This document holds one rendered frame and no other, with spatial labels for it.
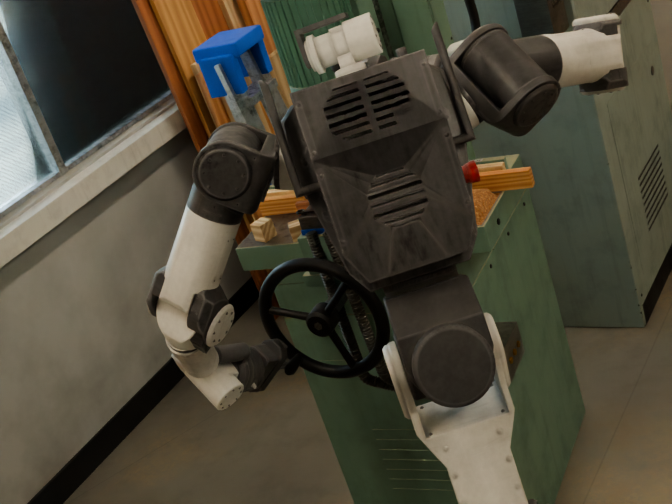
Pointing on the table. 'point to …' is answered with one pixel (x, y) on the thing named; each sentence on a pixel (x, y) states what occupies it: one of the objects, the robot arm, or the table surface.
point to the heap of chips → (484, 199)
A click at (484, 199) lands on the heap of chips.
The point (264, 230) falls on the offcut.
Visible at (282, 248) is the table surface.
